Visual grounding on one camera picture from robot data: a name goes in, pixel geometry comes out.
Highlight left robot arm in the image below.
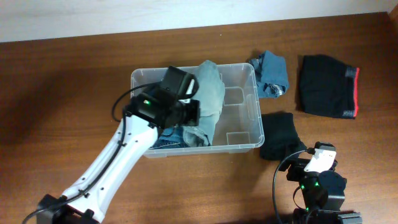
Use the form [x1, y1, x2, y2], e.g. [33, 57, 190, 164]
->
[23, 67, 200, 223]

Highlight small blue denim garment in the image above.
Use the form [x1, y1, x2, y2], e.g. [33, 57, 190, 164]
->
[249, 50, 289, 98]

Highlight light grey jeans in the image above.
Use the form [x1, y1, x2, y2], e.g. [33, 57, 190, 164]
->
[183, 60, 225, 147]

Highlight black shorts with red band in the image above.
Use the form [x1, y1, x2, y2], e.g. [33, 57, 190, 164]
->
[298, 55, 360, 119]

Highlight black cloth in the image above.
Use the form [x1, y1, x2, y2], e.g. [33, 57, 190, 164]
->
[259, 112, 307, 161]

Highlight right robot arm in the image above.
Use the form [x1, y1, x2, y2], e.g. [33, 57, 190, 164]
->
[274, 159, 363, 224]

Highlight dark blue jeans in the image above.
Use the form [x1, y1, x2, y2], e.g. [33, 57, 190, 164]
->
[151, 126, 188, 149]

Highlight clear plastic storage container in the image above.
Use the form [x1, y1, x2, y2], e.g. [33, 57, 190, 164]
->
[144, 63, 264, 158]

